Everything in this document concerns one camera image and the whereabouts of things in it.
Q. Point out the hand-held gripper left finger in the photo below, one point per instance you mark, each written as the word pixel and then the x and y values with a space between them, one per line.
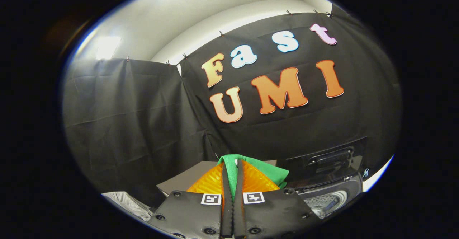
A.
pixel 226 210

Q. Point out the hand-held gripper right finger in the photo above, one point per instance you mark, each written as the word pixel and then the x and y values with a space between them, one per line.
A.
pixel 239 210

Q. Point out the green polo shirt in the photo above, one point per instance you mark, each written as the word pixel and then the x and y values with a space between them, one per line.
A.
pixel 269 170

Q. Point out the dark washing machine lid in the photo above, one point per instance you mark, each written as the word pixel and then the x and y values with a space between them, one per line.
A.
pixel 330 160

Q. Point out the light grey cloth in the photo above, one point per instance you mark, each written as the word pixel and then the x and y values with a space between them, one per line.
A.
pixel 131 205

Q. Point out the white table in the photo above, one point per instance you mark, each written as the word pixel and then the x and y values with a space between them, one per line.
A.
pixel 376 176

